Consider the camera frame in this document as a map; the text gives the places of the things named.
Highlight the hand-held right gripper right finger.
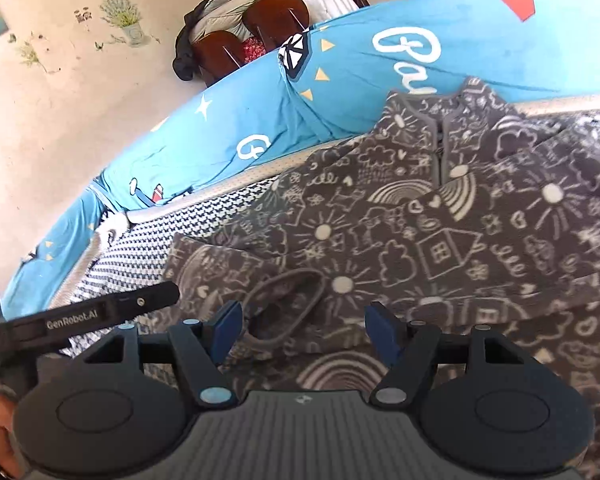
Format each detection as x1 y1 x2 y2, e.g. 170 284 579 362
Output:
364 301 523 407

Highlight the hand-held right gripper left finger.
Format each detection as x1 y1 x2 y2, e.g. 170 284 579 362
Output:
82 300 243 408

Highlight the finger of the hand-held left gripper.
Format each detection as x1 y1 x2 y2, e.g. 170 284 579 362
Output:
121 281 181 318

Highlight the pile of coats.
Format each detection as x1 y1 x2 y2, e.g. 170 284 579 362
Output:
172 0 266 81

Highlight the white knitted cloth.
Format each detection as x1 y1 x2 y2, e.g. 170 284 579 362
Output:
87 212 131 261

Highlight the lavender wall decal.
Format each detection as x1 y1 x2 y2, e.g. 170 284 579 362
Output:
97 0 148 48

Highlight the houndstooth sofa seat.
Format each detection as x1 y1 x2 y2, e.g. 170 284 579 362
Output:
50 102 600 361

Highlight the red floral cushion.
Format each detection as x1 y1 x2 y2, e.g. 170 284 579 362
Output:
242 35 268 63

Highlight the dining table white tablecloth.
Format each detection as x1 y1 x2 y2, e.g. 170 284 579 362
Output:
302 0 361 23

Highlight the grey doodle-print fleece jacket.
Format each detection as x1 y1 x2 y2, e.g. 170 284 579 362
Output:
67 77 600 480

